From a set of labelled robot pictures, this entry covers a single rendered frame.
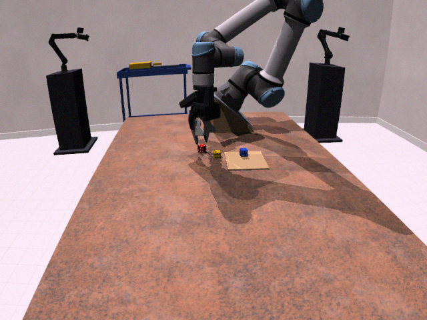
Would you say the blue die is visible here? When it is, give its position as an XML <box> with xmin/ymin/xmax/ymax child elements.
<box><xmin>240</xmin><ymin>148</ymin><xmax>248</xmax><ymax>157</ymax></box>

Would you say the red die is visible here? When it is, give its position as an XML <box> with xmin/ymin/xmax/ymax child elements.
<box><xmin>197</xmin><ymin>144</ymin><xmax>206</xmax><ymax>153</ymax></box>

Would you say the beige flat mat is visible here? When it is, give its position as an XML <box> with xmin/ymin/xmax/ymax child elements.
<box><xmin>224</xmin><ymin>151</ymin><xmax>269</xmax><ymax>171</ymax></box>

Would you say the yellow die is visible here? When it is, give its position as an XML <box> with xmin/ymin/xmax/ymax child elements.
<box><xmin>213</xmin><ymin>150</ymin><xmax>221</xmax><ymax>159</ymax></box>

